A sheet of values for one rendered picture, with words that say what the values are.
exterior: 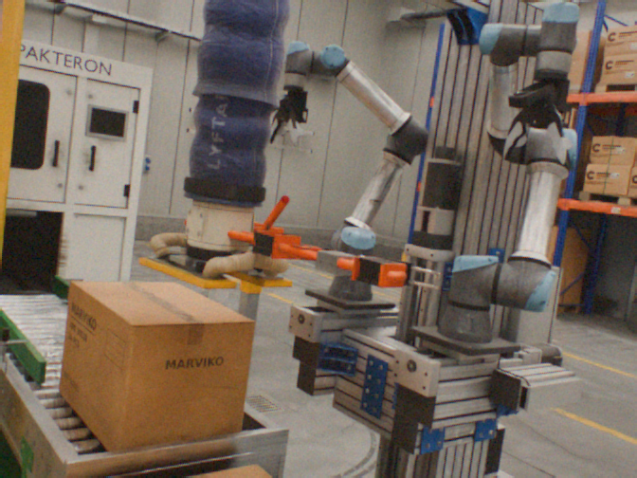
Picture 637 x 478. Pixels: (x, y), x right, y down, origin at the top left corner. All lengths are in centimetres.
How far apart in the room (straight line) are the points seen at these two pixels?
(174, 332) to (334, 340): 52
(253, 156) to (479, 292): 71
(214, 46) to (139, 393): 98
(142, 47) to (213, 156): 969
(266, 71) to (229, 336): 81
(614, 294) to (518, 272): 866
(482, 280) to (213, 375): 85
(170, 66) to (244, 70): 983
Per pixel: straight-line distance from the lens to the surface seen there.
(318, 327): 208
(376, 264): 133
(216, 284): 164
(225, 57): 172
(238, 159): 171
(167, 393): 200
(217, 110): 173
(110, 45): 1118
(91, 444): 215
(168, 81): 1151
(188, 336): 196
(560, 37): 158
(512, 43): 169
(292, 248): 153
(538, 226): 186
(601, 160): 928
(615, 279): 1044
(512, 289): 180
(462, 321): 182
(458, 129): 213
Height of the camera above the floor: 142
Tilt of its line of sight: 5 degrees down
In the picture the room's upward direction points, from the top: 8 degrees clockwise
